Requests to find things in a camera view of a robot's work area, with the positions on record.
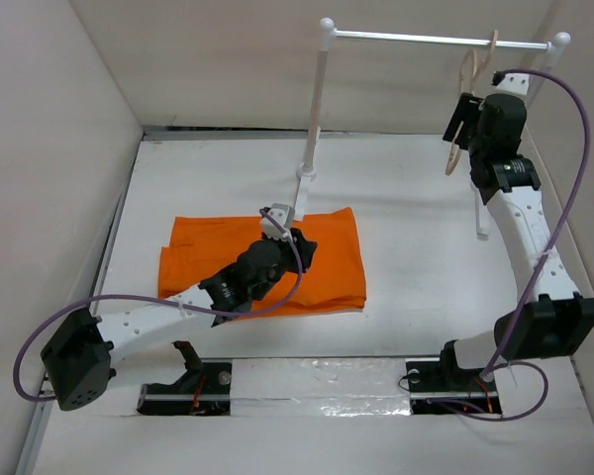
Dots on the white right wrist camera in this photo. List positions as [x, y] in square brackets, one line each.
[514, 84]

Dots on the orange trousers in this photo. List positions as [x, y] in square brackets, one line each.
[335, 282]

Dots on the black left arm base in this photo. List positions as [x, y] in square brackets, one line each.
[203, 390]

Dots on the wooden clothes hanger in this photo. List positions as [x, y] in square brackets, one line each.
[470, 70]

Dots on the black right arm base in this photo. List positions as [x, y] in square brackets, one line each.
[436, 386]

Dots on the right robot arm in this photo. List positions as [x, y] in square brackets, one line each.
[552, 318]

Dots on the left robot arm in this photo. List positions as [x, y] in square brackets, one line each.
[81, 356]

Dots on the white clothes rack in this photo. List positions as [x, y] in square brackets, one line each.
[385, 83]

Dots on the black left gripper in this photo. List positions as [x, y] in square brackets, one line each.
[294, 265]

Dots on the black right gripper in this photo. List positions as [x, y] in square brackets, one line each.
[470, 110]

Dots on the white foam front panel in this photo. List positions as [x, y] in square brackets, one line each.
[559, 439]

